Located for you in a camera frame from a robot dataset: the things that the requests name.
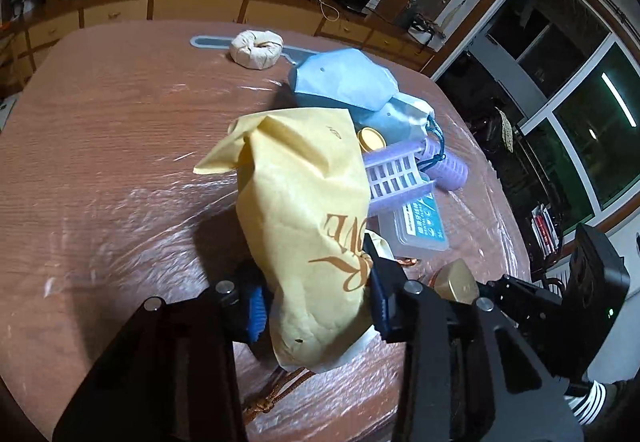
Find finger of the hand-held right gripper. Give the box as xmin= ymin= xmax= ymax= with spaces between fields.
xmin=486 ymin=274 xmax=568 ymax=338

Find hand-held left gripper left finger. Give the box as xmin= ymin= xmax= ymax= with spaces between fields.
xmin=52 ymin=267 xmax=273 ymax=442

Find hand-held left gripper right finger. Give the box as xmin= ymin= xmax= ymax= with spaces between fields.
xmin=362 ymin=234 xmax=586 ymax=442

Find yellow paper bag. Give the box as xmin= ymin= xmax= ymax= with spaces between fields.
xmin=194 ymin=108 xmax=373 ymax=373

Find person's right forearm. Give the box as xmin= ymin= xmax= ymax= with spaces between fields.
xmin=562 ymin=378 xmax=640 ymax=442

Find gold cap bottle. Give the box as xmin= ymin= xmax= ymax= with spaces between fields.
xmin=434 ymin=258 xmax=480 ymax=307

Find row of books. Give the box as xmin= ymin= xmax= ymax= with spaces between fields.
xmin=530 ymin=204 xmax=558 ymax=255

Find clear plastic box blue label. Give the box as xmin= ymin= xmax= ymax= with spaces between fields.
xmin=377 ymin=194 xmax=448 ymax=261

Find speckled cloth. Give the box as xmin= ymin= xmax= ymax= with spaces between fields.
xmin=500 ymin=109 xmax=516 ymax=153

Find yellow jar lid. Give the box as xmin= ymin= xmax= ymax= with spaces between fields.
xmin=357 ymin=127 xmax=387 ymax=153

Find large window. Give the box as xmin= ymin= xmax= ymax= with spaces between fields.
xmin=435 ymin=0 xmax=640 ymax=223

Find blue face mask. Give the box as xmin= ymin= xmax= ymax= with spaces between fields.
xmin=287 ymin=49 xmax=401 ymax=111

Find wooden sideboard cabinet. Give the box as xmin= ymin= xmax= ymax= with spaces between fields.
xmin=0 ymin=0 xmax=436 ymax=97

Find copper wire coil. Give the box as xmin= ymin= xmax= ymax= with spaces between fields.
xmin=395 ymin=257 xmax=436 ymax=290

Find orange braided cord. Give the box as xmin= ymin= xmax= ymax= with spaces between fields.
xmin=241 ymin=367 xmax=313 ymax=428

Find light blue drawstring pouch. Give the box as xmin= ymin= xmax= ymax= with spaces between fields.
xmin=350 ymin=94 xmax=437 ymax=146

